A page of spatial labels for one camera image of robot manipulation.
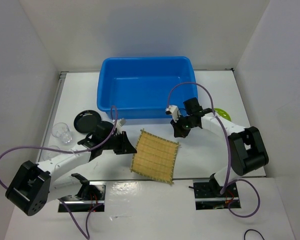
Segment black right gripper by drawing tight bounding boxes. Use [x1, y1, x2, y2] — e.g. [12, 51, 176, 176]
[170, 113, 197, 138]

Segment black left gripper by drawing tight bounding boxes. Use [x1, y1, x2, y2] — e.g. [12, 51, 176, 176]
[102, 131, 137, 155]

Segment bamboo placemat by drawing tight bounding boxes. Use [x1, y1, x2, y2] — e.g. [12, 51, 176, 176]
[130, 129, 180, 185]

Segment green plastic plate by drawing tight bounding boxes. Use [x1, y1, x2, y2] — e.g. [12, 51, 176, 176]
[213, 108, 232, 122]

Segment black round dish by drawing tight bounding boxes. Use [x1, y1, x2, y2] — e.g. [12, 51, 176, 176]
[73, 110, 102, 134]

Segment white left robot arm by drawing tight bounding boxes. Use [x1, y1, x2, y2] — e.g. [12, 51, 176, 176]
[5, 118, 137, 216]

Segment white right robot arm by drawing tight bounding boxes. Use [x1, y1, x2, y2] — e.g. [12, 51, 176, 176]
[165, 97, 269, 197]

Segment blue plastic bin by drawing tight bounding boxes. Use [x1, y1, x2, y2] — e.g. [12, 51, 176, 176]
[96, 56, 198, 119]

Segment clear plastic cup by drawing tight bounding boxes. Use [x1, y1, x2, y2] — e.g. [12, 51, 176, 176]
[51, 122, 73, 145]

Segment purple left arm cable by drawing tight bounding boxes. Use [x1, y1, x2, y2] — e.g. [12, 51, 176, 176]
[0, 105, 119, 240]

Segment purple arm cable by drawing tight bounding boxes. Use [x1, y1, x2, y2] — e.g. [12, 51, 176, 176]
[0, 105, 119, 240]
[166, 81, 261, 218]

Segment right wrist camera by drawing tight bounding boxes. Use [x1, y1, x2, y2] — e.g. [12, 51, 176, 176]
[165, 105, 181, 123]

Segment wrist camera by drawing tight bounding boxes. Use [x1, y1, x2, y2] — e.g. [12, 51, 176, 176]
[114, 118, 127, 135]
[165, 105, 181, 123]

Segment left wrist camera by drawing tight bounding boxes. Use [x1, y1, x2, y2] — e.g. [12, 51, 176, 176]
[114, 118, 127, 135]

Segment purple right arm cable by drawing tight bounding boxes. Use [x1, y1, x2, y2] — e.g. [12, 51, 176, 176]
[166, 81, 261, 218]

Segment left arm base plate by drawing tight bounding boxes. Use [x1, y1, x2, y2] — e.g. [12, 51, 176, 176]
[61, 181, 107, 213]

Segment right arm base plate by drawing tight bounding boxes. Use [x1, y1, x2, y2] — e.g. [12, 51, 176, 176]
[188, 179, 241, 210]

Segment thin black cable loop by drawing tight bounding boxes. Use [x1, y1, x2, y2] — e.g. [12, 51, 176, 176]
[243, 228, 266, 240]

